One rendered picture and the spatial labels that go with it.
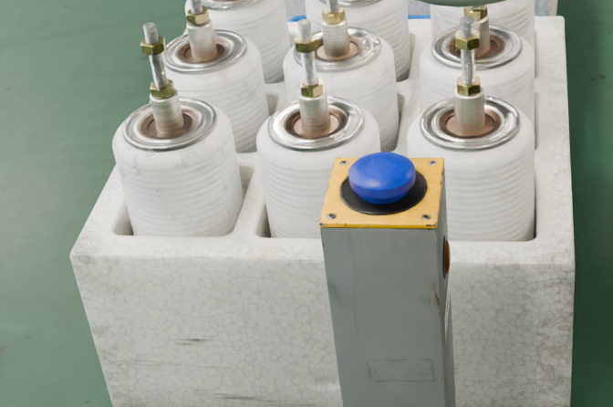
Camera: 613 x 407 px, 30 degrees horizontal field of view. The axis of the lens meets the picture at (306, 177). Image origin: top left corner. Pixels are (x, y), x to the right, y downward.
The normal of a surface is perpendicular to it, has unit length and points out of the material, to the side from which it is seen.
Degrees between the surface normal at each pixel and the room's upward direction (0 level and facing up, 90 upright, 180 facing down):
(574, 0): 0
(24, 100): 0
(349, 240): 90
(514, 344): 90
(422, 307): 90
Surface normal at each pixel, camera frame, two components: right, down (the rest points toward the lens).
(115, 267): -0.16, 0.58
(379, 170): -0.11, -0.82
